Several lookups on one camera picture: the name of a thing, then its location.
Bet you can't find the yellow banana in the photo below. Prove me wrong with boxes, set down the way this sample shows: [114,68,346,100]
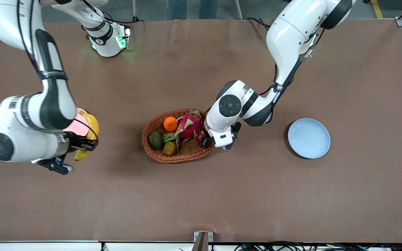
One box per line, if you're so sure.
[74,111,101,161]

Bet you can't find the pink round plate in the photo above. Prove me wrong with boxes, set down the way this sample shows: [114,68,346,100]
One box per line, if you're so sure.
[62,107,90,137]

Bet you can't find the pink dragon fruit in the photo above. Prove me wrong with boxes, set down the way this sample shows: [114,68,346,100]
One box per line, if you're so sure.
[163,109,204,154]

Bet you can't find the brown wicker basket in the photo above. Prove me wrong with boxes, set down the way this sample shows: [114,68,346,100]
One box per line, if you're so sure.
[142,109,217,163]

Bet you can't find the small yellow-green fruit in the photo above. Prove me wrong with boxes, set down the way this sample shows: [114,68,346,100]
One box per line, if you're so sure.
[162,141,177,157]

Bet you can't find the orange tangerine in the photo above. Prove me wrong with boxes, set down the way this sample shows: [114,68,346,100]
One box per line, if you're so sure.
[163,116,179,133]

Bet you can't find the green avocado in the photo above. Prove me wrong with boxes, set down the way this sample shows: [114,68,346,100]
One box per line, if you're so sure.
[148,131,165,151]

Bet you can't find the blue round plate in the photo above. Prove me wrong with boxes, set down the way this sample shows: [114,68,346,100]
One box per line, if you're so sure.
[288,118,331,159]

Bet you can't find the person legs in jeans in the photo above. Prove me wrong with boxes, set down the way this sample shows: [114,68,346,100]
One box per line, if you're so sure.
[167,0,219,20]

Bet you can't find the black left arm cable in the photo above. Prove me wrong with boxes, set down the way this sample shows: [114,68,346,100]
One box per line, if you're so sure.
[260,30,327,97]

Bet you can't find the metal table edge bracket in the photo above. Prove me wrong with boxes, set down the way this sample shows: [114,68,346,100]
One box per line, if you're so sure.
[191,231,214,251]

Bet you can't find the black left base cable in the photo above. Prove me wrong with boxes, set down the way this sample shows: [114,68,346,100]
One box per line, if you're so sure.
[246,17,273,32]

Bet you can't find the black base cable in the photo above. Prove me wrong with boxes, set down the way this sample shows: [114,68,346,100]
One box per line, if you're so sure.
[246,17,273,32]
[82,0,145,25]

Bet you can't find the tangled cable bundle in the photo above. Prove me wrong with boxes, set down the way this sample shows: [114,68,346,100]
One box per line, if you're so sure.
[234,241,402,251]

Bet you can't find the black right base cable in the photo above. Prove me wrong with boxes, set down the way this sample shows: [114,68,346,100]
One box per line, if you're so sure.
[82,0,145,25]

